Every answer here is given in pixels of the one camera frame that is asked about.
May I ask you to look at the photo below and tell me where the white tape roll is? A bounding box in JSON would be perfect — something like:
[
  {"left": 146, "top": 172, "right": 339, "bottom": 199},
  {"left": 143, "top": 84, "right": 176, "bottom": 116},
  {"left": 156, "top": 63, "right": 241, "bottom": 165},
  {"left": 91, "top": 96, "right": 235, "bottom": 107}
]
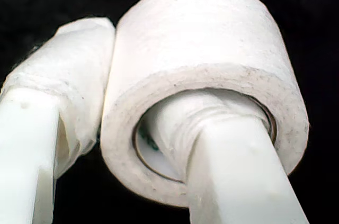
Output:
[{"left": 100, "top": 0, "right": 310, "bottom": 208}]

